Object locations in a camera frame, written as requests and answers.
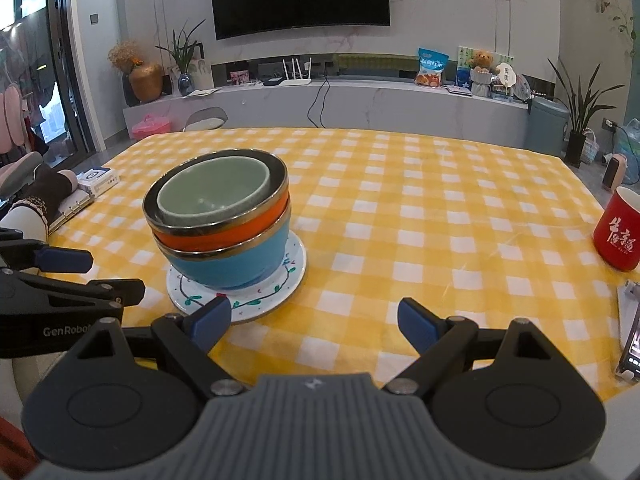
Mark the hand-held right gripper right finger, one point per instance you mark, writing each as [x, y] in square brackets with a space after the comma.
[417, 325]

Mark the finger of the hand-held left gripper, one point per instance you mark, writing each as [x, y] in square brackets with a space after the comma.
[65, 260]
[100, 294]

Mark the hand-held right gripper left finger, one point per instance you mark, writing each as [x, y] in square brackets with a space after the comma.
[212, 321]

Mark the blue steel bowl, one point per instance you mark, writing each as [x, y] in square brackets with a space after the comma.
[230, 270]

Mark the white fruit-print plate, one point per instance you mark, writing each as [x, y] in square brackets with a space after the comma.
[270, 300]

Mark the orange steel bowl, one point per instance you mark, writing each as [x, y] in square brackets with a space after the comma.
[240, 230]

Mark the green ceramic bowl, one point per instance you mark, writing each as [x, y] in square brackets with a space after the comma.
[210, 185]

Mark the person's left forearm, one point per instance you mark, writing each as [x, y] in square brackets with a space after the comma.
[45, 185]

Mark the small white box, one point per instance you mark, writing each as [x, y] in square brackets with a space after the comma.
[97, 180]

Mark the yellow checked tablecloth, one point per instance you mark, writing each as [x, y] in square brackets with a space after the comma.
[425, 210]

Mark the pink hanging slippers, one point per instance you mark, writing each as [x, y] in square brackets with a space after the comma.
[12, 120]

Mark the pink storage box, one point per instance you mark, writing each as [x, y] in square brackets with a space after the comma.
[151, 129]

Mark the sliding glass door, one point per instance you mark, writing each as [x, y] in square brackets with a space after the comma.
[60, 85]

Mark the copper vase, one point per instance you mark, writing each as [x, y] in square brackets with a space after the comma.
[146, 84]

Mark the grey baby rocker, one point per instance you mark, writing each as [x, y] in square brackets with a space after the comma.
[205, 121]

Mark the dried flowers in black vase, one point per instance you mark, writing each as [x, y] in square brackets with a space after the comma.
[125, 55]

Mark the white phone stand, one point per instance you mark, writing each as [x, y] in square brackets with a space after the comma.
[629, 292]

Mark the plant in blue vase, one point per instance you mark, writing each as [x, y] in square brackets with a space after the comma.
[185, 82]

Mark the red mug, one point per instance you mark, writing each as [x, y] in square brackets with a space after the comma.
[615, 240]

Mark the loose papers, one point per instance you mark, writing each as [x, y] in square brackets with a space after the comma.
[200, 92]

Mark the smartphone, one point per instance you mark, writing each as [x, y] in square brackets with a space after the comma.
[632, 355]

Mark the white marble television console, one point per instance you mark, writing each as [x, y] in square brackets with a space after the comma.
[375, 107]

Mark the white printed card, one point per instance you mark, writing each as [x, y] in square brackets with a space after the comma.
[201, 72]

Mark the potted plant in black pot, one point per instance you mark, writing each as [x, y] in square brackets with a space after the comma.
[575, 150]

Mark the grey-blue trash can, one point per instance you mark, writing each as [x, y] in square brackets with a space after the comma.
[546, 127]

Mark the stack of thin books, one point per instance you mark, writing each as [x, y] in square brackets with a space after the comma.
[460, 89]

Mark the woven basket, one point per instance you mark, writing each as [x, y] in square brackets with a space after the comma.
[590, 149]

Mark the flat black box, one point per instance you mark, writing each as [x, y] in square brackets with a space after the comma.
[272, 81]

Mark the pink space heater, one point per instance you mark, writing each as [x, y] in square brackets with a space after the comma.
[615, 174]

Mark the white router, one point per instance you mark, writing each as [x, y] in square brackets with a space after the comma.
[295, 81]

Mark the blue snack bag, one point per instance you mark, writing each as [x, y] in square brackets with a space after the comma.
[430, 67]

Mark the round decorative fan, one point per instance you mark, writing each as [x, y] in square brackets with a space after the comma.
[521, 89]

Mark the teddy bear bouquet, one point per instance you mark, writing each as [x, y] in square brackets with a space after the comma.
[481, 72]

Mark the white paddle fan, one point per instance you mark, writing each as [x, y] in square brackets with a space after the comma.
[506, 74]

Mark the green picture board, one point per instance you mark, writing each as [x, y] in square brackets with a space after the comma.
[462, 60]

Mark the blue water jug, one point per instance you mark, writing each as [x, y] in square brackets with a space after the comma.
[631, 150]

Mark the pink photo frame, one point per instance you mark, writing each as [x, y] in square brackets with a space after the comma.
[239, 77]

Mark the wall socket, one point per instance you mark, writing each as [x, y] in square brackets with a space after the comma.
[609, 125]

